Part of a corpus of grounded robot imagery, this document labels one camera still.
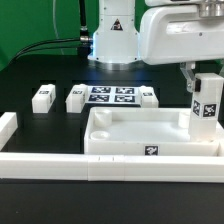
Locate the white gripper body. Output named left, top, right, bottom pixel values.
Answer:
left=139, top=0, right=224, bottom=65

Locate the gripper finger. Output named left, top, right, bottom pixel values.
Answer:
left=180, top=62, right=201, bottom=93

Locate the white desk top tray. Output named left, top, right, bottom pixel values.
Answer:
left=84, top=107, right=224, bottom=156

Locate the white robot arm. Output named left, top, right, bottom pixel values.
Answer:
left=88, top=0, right=224, bottom=92

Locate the fiducial marker board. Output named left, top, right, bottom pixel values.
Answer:
left=86, top=86, right=140, bottom=105

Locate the white left fence block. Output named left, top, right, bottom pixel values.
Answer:
left=0, top=112, right=18, bottom=151

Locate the white front fence bar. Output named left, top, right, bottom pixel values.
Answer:
left=0, top=152, right=224, bottom=183

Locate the black vertical cable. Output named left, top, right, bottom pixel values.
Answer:
left=77, top=0, right=90, bottom=58

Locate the thin white cable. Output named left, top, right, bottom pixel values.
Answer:
left=52, top=0, right=66, bottom=56

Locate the black cable left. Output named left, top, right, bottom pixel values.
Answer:
left=6, top=37, right=94, bottom=68

